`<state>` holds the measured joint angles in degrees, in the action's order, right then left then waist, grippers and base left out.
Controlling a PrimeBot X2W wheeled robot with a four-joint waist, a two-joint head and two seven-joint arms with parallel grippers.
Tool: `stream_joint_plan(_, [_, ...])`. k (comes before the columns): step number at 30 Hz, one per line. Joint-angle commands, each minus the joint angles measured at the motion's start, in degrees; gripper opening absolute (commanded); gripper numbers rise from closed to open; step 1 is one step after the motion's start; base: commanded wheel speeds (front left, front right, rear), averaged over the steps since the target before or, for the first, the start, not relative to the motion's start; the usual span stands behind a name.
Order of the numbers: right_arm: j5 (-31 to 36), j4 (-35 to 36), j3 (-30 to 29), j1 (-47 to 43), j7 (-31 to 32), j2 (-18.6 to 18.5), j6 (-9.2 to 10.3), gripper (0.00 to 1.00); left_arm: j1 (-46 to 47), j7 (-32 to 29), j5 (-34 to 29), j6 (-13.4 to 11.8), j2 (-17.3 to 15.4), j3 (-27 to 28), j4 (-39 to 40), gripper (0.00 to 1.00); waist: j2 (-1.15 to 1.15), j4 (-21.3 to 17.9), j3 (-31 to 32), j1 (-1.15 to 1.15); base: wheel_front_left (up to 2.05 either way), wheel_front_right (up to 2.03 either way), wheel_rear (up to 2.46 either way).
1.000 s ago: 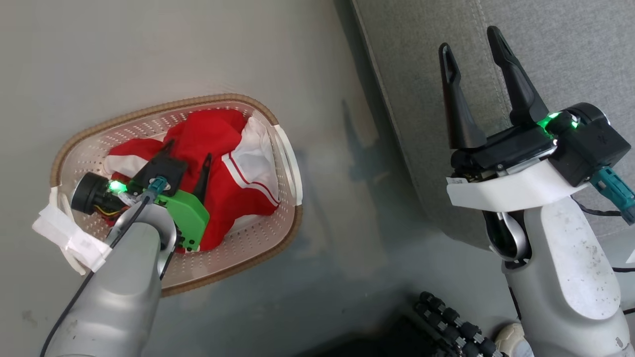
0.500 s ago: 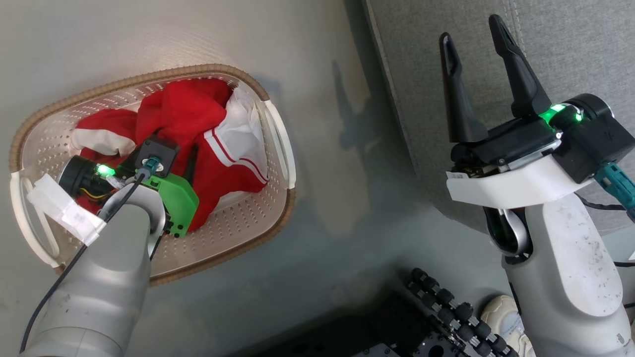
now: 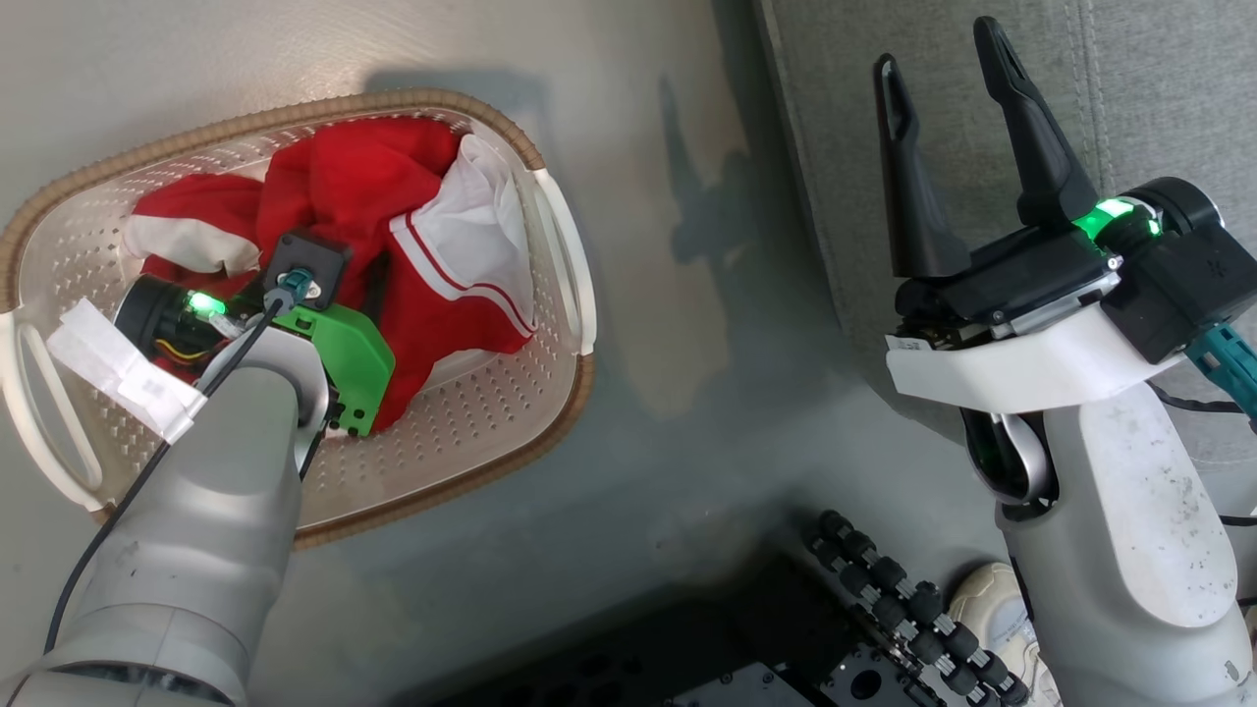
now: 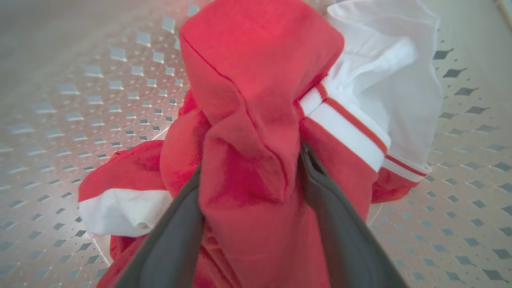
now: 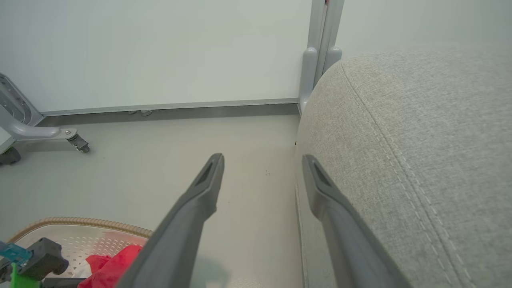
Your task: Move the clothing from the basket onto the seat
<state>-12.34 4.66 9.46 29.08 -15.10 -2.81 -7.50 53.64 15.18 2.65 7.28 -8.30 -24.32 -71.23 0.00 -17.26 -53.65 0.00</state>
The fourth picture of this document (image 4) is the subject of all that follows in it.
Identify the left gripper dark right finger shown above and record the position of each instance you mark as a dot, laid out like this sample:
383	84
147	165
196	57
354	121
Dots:
348	240

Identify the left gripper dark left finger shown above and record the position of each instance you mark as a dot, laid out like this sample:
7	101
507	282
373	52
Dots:
172	244

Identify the red garment with white band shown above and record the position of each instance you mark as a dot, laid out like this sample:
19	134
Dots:
120	172

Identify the red jersey with white trim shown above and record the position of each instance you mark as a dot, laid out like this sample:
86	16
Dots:
248	80

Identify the cream perforated laundry basket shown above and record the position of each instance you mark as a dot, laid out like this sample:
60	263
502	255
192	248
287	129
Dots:
80	120

